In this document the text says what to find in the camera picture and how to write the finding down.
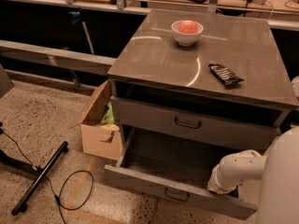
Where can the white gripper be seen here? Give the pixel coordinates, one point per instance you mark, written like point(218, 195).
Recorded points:
point(219, 181)

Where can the grey drawer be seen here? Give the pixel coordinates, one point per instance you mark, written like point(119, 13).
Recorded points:
point(175, 169)
point(197, 127)

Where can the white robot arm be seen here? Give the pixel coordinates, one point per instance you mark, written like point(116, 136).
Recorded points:
point(278, 170)

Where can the grey top drawer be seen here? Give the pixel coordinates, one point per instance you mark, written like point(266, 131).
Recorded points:
point(197, 127)

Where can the grey drawer cabinet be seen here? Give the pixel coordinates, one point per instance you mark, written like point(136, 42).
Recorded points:
point(154, 68)

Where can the black snack packet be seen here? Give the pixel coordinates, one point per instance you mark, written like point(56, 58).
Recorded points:
point(225, 75)

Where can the white ceramic bowl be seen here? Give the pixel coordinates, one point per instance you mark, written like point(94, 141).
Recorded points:
point(186, 39)

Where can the cardboard box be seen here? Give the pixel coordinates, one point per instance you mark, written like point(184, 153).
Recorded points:
point(97, 139)

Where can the green bag in box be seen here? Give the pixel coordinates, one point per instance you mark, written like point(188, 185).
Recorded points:
point(108, 117)

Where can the red apple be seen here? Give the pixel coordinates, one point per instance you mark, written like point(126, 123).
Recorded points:
point(188, 27)

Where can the grey metal rail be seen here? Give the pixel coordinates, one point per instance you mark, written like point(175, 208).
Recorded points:
point(62, 58)

